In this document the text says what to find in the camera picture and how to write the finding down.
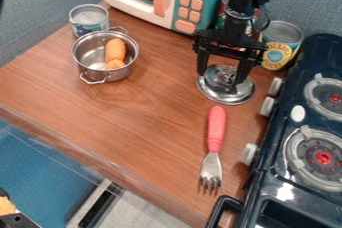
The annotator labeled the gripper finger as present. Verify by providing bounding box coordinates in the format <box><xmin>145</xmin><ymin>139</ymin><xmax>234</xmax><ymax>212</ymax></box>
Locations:
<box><xmin>195</xmin><ymin>51</ymin><xmax>212</xmax><ymax>77</ymax></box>
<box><xmin>233</xmin><ymin>57</ymin><xmax>257</xmax><ymax>87</ymax></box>

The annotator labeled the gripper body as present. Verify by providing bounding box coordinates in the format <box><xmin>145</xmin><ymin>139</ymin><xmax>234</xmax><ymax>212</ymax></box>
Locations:
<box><xmin>191</xmin><ymin>27</ymin><xmax>269</xmax><ymax>66</ymax></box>

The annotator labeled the silver pot lid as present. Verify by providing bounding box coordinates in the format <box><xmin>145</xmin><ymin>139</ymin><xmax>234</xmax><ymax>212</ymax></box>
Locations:
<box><xmin>195</xmin><ymin>64</ymin><xmax>258</xmax><ymax>106</ymax></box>

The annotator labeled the silver pot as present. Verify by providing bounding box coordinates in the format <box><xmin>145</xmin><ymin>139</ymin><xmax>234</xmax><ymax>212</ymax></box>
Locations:
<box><xmin>69</xmin><ymin>25</ymin><xmax>141</xmax><ymax>86</ymax></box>

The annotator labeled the yellow and green can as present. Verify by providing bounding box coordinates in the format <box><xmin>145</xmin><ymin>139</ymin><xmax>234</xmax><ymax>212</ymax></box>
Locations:
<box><xmin>257</xmin><ymin>20</ymin><xmax>305</xmax><ymax>72</ymax></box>

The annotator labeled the toy stove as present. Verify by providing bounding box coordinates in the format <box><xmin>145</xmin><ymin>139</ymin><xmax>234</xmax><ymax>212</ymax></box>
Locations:
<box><xmin>204</xmin><ymin>33</ymin><xmax>342</xmax><ymax>228</ymax></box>

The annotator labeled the orange toy carrot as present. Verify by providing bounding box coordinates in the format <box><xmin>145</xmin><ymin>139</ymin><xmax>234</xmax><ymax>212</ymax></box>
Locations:
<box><xmin>104</xmin><ymin>37</ymin><xmax>129</xmax><ymax>71</ymax></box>

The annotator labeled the silver can with blue label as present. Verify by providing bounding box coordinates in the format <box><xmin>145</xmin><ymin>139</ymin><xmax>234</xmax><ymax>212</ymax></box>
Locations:
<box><xmin>68</xmin><ymin>3</ymin><xmax>111</xmax><ymax>38</ymax></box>

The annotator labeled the fork with pink handle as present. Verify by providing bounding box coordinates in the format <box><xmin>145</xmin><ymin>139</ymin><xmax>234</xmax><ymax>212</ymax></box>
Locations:
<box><xmin>199</xmin><ymin>105</ymin><xmax>228</xmax><ymax>196</ymax></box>

